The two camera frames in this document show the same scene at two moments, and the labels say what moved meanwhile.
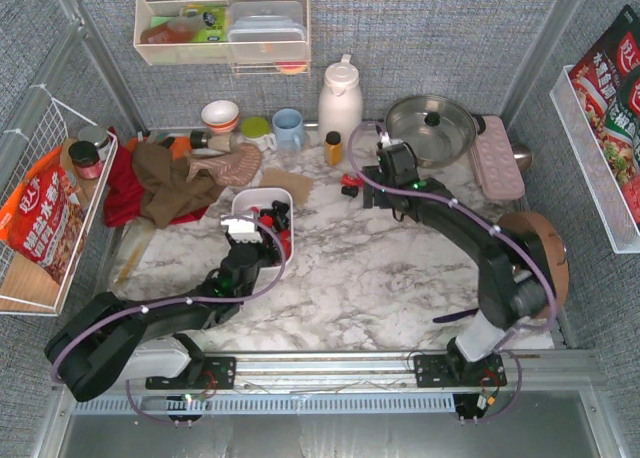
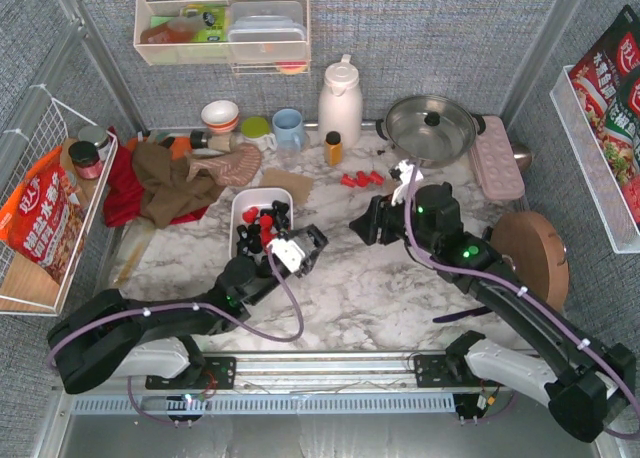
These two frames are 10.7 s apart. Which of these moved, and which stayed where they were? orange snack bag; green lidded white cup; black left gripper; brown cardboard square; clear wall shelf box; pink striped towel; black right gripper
Moved: black left gripper; black right gripper
Stayed: green lidded white cup; orange snack bag; pink striped towel; clear wall shelf box; brown cardboard square
